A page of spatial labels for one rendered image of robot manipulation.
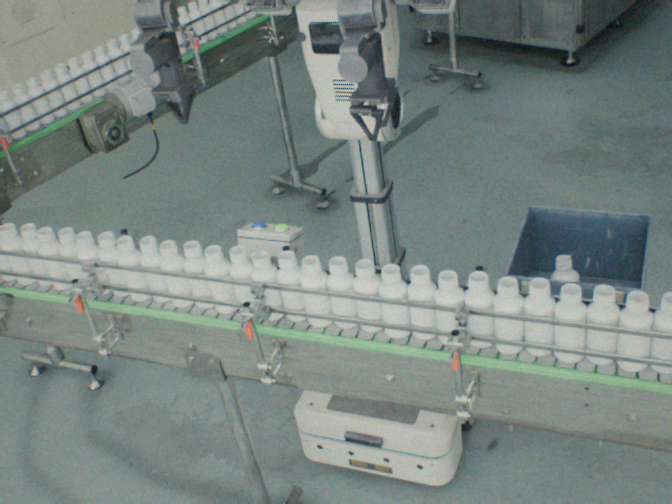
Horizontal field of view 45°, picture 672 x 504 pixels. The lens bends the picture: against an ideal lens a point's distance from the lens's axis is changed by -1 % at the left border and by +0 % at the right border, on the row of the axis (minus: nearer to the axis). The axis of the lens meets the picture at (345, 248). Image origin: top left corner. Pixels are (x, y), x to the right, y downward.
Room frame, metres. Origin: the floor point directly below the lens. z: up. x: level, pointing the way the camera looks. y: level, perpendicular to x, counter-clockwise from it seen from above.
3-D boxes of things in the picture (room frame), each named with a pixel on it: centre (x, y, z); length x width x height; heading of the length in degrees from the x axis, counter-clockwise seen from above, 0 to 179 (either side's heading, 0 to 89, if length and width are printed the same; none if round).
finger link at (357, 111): (1.46, -0.10, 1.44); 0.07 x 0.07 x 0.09; 64
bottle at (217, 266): (1.50, 0.29, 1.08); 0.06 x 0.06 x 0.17
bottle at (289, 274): (1.43, 0.13, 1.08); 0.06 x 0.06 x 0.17
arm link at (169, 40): (1.67, 0.31, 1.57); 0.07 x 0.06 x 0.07; 156
